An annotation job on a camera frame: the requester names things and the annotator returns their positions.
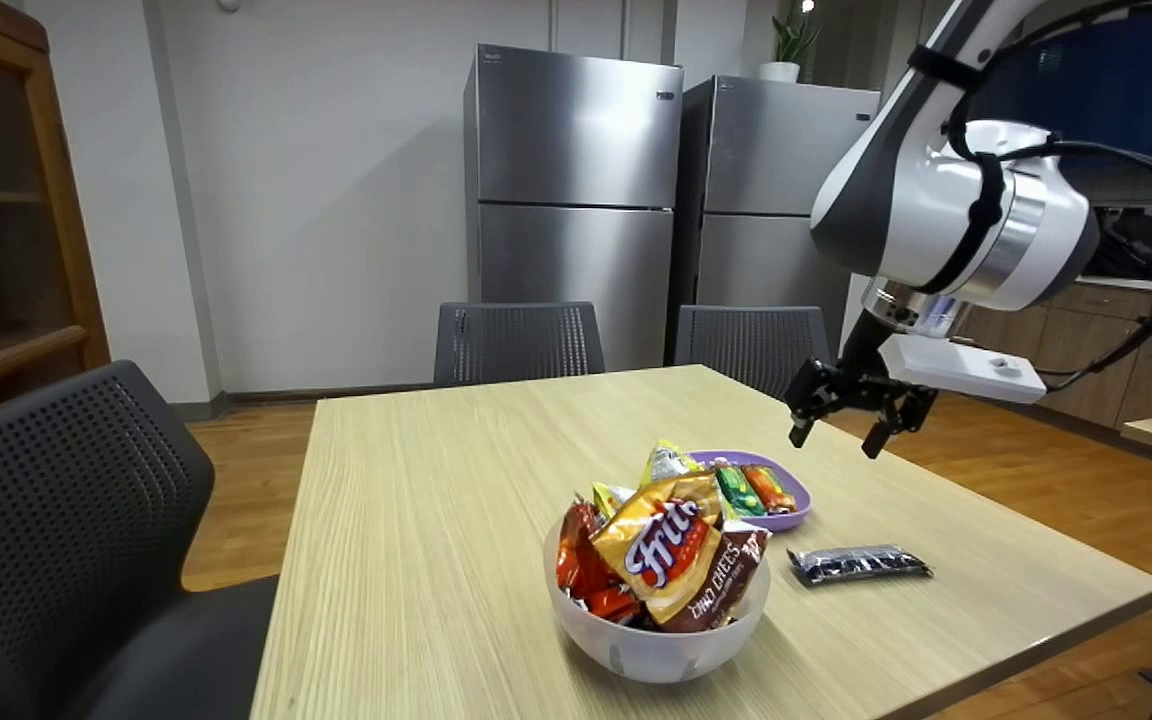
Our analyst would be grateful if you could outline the red snack bag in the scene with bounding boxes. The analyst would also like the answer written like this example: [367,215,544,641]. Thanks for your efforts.
[555,499,643,624]

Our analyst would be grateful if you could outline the row of steel refrigerators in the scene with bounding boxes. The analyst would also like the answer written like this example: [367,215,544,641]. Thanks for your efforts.
[463,42,881,374]

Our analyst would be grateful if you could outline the orange snack packet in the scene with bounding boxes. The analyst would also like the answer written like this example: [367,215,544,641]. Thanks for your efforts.
[742,464,798,515]

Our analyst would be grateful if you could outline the wooden kitchen counter cabinets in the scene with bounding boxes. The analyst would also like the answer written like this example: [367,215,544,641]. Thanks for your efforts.
[954,276,1152,431]

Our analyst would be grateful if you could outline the black snack bar packet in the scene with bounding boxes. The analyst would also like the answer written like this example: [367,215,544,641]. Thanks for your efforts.
[787,544,935,588]

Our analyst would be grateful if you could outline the potted plant in white pot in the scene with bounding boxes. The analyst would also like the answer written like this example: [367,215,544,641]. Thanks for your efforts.
[758,8,823,84]

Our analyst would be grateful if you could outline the green snack packet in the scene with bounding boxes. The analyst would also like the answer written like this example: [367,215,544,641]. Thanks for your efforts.
[715,464,767,519]

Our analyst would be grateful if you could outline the black bag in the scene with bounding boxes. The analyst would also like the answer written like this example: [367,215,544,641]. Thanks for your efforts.
[1084,208,1152,283]

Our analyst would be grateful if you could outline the purple plastic plate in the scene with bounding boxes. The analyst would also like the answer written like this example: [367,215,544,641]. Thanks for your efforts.
[686,449,814,534]

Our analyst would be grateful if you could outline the yellow green snack bag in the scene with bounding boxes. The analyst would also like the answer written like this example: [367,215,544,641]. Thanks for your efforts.
[640,439,704,488]

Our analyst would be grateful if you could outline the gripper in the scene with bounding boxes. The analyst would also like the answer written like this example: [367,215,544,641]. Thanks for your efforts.
[785,308,938,460]

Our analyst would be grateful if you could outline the yellow chip bag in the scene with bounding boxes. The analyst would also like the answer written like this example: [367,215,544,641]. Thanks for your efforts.
[590,471,729,627]

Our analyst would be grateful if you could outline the brown chip bag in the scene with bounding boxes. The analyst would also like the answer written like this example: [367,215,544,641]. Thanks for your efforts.
[654,519,773,634]

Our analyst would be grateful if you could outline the grey mesh chair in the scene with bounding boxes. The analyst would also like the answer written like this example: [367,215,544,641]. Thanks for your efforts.
[432,301,608,389]
[673,304,833,402]
[0,359,283,720]

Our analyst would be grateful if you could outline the translucent white plastic bowl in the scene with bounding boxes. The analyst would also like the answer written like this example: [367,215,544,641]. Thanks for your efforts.
[542,518,773,685]

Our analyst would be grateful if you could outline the wooden glass door cabinet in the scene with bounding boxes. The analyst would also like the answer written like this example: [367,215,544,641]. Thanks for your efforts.
[0,0,113,429]

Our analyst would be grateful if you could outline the small yellow snack packet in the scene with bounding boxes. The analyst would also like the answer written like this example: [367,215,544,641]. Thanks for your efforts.
[591,482,637,522]

